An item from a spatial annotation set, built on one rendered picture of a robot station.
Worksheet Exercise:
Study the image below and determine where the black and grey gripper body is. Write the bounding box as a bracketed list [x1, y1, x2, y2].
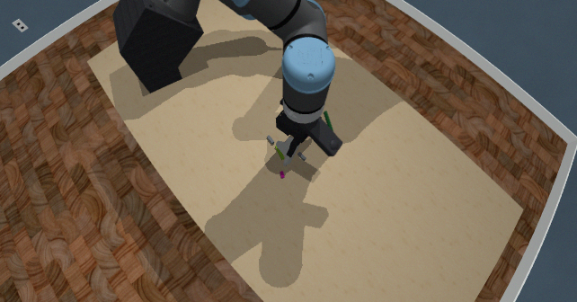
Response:
[276, 110, 308, 143]

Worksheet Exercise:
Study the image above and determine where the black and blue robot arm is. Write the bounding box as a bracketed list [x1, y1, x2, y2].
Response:
[151, 0, 342, 156]

